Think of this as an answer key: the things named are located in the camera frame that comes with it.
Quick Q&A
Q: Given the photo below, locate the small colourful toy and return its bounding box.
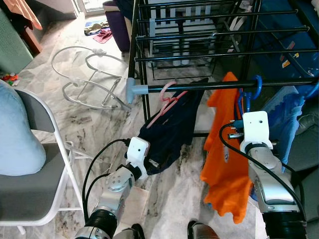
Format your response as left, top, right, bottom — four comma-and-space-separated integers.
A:
0, 72, 18, 86

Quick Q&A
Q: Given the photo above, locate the orange shirt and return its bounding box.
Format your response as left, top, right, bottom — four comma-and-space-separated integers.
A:
200, 71, 255, 225

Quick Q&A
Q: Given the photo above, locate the pile of floor clothes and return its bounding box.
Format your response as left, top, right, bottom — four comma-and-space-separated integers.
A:
84, 20, 113, 44

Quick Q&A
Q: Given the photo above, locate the peach cloth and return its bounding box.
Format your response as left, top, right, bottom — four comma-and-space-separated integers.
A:
2, 0, 43, 30

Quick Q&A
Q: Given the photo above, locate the light blue pillow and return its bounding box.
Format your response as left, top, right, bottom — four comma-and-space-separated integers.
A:
0, 80, 46, 176

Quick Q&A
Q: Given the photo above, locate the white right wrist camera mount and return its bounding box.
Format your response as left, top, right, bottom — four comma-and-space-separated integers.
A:
240, 111, 274, 152

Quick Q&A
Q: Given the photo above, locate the dark purple stool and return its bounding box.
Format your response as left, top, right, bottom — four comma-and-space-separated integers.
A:
102, 0, 133, 53

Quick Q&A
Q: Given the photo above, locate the white baby bouncer frame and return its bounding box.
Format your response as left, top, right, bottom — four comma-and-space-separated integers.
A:
51, 46, 143, 111

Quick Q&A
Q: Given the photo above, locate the white grey folding chair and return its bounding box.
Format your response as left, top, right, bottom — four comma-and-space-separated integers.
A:
0, 85, 93, 235

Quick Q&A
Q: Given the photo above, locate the green perforated cabinet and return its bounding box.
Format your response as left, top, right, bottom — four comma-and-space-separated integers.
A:
0, 10, 34, 75

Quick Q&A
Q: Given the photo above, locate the large blue storage box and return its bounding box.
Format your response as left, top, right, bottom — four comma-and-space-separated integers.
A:
249, 0, 319, 80

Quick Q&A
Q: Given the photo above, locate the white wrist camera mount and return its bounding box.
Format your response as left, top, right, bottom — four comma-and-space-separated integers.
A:
240, 111, 274, 152
125, 137, 151, 180

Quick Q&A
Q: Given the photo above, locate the left robot leg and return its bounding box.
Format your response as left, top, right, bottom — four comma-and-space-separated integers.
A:
112, 224, 145, 239

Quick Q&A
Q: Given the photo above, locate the blue plastic hanger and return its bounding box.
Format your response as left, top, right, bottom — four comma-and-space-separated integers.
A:
303, 82, 319, 99
237, 75, 263, 122

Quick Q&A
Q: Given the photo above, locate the brown wooden furniture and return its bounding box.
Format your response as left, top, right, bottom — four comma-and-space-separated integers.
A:
0, 0, 43, 55

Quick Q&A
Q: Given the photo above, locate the navy hanging garment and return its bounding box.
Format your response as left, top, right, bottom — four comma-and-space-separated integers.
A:
137, 77, 210, 175

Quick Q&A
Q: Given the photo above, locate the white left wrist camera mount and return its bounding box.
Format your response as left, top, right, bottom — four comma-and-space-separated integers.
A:
125, 137, 151, 180

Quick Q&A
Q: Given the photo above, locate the blue hanging garment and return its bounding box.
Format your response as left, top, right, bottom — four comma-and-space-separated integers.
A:
262, 85, 319, 172

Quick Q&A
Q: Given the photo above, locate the pink plastic hanger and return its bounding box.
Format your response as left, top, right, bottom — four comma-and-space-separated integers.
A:
146, 81, 187, 129

